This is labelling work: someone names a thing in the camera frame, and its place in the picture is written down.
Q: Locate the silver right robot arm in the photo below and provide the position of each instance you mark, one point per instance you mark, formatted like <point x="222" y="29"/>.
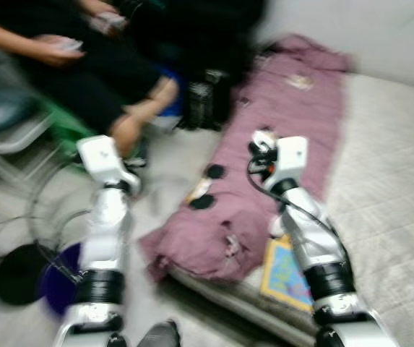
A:
<point x="311" y="246"/>

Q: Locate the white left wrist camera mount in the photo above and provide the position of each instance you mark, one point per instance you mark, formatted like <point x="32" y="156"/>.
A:
<point x="98" y="155"/>

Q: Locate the silver left robot leg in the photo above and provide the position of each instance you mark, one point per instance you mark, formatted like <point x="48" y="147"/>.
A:
<point x="160" y="335"/>

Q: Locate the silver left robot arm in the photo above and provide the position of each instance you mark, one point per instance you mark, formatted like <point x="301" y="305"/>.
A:
<point x="109" y="231"/>

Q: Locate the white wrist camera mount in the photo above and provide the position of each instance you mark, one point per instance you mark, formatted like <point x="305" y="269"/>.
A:
<point x="98" y="155"/>
<point x="292" y="155"/>

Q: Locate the person in black clothes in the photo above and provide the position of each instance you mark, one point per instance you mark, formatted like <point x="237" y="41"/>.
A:
<point x="206" y="29"/>

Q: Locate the grey quilted mattress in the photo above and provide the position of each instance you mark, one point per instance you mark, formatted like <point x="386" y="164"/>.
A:
<point x="387" y="217"/>

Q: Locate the blue-grey seat cushion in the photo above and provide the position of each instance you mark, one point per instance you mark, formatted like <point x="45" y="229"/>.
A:
<point x="1" y="112"/>

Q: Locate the colourful children's book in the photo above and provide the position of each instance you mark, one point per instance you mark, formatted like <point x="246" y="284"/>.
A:
<point x="282" y="278"/>

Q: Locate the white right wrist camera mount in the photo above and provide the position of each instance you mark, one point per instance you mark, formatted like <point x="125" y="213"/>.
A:
<point x="292" y="155"/>

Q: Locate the purple plastic bin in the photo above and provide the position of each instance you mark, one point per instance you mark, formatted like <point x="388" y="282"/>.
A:
<point x="58" y="289"/>

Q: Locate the green plastic stool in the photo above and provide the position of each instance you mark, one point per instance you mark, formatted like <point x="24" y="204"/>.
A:
<point x="69" y="126"/>

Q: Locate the person in black dress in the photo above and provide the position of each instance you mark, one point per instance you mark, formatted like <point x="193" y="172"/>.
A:
<point x="84" y="79"/>

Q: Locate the pink cartoon print blanket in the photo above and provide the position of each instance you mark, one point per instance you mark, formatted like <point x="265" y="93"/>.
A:
<point x="279" y="130"/>

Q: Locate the blue plastic container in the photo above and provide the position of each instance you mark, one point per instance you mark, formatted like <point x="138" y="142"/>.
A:
<point x="170" y="79"/>

